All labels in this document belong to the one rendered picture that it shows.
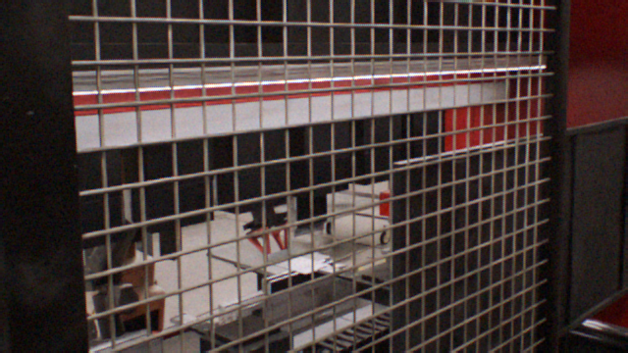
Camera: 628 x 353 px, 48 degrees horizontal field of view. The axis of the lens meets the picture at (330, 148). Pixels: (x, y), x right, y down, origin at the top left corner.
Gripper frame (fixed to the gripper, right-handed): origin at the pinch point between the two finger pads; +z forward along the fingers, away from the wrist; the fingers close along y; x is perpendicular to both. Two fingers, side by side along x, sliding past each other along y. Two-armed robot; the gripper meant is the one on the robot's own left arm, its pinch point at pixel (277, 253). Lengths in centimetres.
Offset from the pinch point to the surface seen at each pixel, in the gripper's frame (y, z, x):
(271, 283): -12.5, 7.1, -10.1
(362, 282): -4.0, 13.7, -28.4
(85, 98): -55, -30, -33
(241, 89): -21.5, -30.1, -32.1
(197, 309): 121, -5, 232
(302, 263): 1.2, 4.5, -6.5
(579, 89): 86, -17, -48
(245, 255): -3.4, -2.4, 7.6
